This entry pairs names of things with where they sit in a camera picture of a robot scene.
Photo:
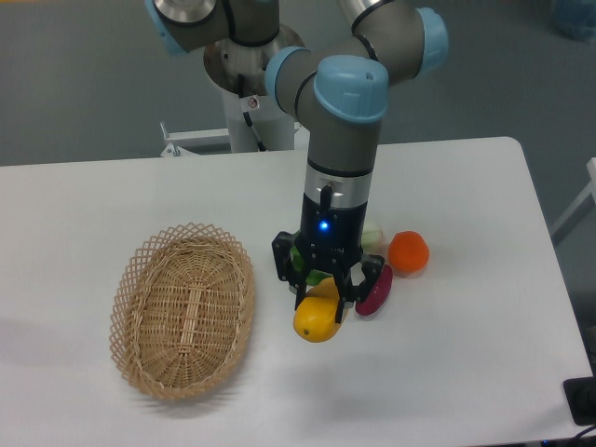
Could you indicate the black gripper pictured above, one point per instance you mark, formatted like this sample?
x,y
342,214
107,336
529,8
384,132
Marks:
x,y
328,241

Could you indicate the yellow mango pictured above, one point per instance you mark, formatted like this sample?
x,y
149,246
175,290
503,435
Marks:
x,y
314,319

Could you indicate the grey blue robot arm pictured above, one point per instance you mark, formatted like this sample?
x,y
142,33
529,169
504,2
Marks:
x,y
340,96

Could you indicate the woven wicker basket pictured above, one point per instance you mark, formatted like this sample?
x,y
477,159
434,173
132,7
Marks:
x,y
182,315

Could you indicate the green bok choy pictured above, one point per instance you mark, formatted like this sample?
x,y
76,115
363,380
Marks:
x,y
371,240

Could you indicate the purple sweet potato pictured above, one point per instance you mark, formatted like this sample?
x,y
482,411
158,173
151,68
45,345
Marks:
x,y
378,295

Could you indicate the orange tangerine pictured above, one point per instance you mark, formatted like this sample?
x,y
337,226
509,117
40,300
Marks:
x,y
408,252

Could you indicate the white furniture leg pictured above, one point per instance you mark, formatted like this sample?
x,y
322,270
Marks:
x,y
576,211

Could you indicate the black device at table edge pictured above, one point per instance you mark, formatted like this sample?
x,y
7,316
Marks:
x,y
580,395

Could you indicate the blue object in corner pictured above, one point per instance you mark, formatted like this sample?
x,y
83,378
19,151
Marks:
x,y
575,18

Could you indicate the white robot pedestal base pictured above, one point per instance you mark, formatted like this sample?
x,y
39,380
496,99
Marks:
x,y
254,122

